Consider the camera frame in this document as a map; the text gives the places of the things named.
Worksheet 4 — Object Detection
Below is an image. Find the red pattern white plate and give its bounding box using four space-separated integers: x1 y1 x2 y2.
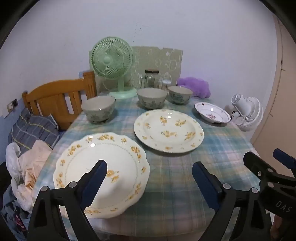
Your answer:
194 101 231 124

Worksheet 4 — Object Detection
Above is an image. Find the scalloped yellow flower plate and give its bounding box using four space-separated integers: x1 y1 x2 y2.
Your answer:
53 133 150 219

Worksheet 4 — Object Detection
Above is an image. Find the round yellow flower plate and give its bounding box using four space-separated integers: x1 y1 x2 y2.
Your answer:
133 109 205 154

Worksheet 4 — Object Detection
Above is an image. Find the green floral bowl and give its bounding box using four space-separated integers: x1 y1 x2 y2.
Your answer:
168 86 193 104
137 88 168 109
81 96 116 123

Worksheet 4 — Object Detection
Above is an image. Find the beige door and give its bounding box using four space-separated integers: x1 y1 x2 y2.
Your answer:
251 16 295 163

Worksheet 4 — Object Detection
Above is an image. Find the pale crumpled cloth pile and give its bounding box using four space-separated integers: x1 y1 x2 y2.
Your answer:
6 140 52 213

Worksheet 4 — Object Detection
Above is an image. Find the white floor fan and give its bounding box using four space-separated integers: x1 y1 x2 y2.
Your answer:
225 93 263 132

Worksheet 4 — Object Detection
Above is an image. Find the plaid tablecloth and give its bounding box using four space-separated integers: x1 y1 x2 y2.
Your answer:
33 98 259 237

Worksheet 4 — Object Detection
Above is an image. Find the grey plaid pillow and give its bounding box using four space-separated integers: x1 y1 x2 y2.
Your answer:
8 108 60 154

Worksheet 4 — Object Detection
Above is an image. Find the purple plush toy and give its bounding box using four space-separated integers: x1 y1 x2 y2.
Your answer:
177 77 211 98

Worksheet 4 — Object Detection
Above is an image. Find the wooden bed headboard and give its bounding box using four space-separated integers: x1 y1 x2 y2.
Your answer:
22 71 97 131

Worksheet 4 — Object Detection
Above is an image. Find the cotton swab container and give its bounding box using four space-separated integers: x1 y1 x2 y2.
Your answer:
161 79 171 91

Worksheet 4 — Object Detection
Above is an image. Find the glass mason jar mug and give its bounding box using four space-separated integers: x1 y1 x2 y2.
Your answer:
139 69 161 88

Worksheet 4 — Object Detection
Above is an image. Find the green patterned mat board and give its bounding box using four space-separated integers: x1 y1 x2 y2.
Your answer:
89 46 184 95

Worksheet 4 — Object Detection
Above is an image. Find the green desk fan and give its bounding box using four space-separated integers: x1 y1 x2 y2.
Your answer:
90 37 137 99

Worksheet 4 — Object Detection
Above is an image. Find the wall power socket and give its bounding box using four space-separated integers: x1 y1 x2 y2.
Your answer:
6 99 18 113

